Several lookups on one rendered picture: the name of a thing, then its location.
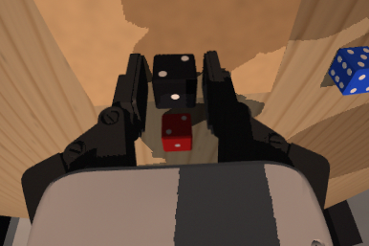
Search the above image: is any blue die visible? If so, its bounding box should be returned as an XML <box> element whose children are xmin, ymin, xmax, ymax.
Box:
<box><xmin>328</xmin><ymin>46</ymin><xmax>369</xmax><ymax>96</ymax></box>

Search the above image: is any red die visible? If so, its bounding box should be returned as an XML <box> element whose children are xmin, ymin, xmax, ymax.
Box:
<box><xmin>162</xmin><ymin>113</ymin><xmax>192</xmax><ymax>152</ymax></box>

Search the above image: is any tan mat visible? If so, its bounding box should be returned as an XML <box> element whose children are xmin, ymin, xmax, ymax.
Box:
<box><xmin>33</xmin><ymin>0</ymin><xmax>301</xmax><ymax>106</ymax></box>

